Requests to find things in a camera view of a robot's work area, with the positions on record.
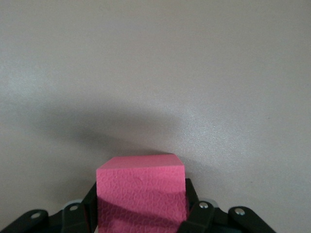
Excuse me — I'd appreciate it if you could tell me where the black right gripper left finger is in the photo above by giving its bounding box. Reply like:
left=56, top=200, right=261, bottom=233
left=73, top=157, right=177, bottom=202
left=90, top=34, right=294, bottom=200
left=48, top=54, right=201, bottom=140
left=0, top=182, right=98, bottom=233

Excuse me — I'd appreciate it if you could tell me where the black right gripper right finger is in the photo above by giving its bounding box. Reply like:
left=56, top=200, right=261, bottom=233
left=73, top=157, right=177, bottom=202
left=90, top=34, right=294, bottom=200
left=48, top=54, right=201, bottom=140
left=178, top=178, right=277, bottom=233

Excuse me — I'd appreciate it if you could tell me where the red foam cube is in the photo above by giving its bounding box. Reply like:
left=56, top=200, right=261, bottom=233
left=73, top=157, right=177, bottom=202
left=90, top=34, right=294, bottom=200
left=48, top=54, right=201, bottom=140
left=96, top=153, right=188, bottom=233

